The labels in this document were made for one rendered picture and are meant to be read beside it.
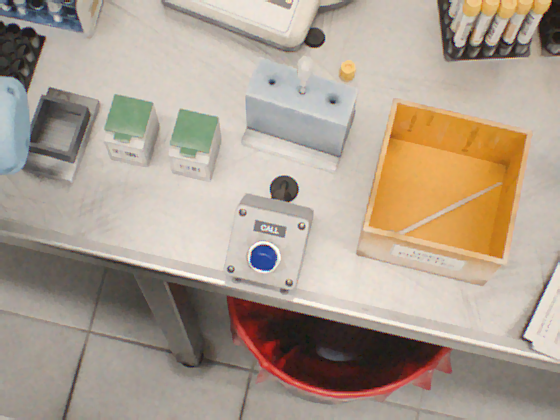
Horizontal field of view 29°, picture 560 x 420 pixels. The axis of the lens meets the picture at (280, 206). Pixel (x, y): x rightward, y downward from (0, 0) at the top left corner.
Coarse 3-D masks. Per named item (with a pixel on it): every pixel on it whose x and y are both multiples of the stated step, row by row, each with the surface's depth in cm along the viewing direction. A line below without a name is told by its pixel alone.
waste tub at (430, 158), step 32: (416, 128) 107; (448, 128) 105; (480, 128) 103; (512, 128) 101; (384, 160) 100; (416, 160) 110; (448, 160) 110; (480, 160) 110; (512, 160) 106; (384, 192) 109; (416, 192) 109; (448, 192) 109; (512, 192) 101; (384, 224) 108; (448, 224) 108; (480, 224) 108; (512, 224) 99; (384, 256) 106; (416, 256) 103; (448, 256) 100; (480, 256) 98
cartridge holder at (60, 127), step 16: (48, 96) 108; (64, 96) 111; (80, 96) 111; (48, 112) 110; (64, 112) 110; (80, 112) 109; (96, 112) 111; (32, 128) 107; (48, 128) 110; (64, 128) 110; (80, 128) 107; (32, 144) 107; (48, 144) 109; (64, 144) 109; (80, 144) 109; (32, 160) 109; (48, 160) 109; (64, 160) 108; (80, 160) 110; (48, 176) 109; (64, 176) 108
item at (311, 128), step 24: (264, 72) 102; (288, 72) 102; (264, 96) 102; (288, 96) 102; (312, 96) 102; (336, 96) 102; (264, 120) 107; (288, 120) 105; (312, 120) 103; (336, 120) 101; (264, 144) 110; (288, 144) 110; (312, 144) 109; (336, 144) 106; (336, 168) 110
